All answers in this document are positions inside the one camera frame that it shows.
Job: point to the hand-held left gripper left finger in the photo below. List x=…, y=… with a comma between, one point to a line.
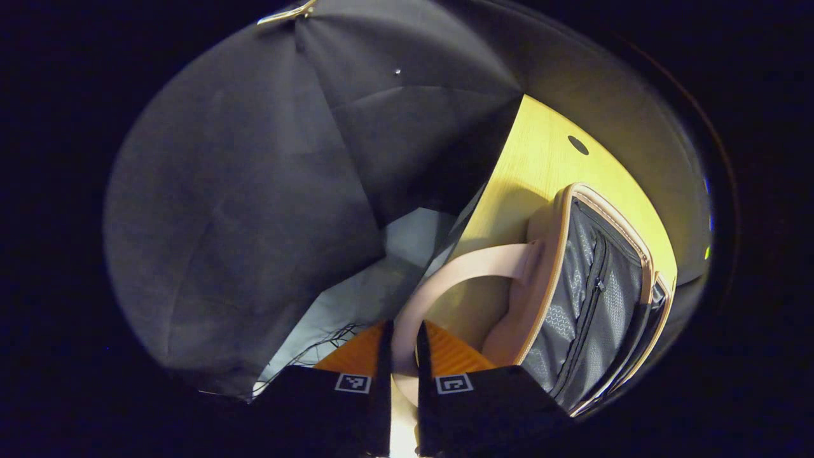
x=386, y=407

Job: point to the black backdrop cloth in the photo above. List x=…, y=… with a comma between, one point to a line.
x=254, y=191

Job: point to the metal cloth clip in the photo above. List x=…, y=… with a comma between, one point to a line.
x=286, y=13

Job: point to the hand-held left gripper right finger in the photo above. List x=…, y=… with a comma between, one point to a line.
x=425, y=407

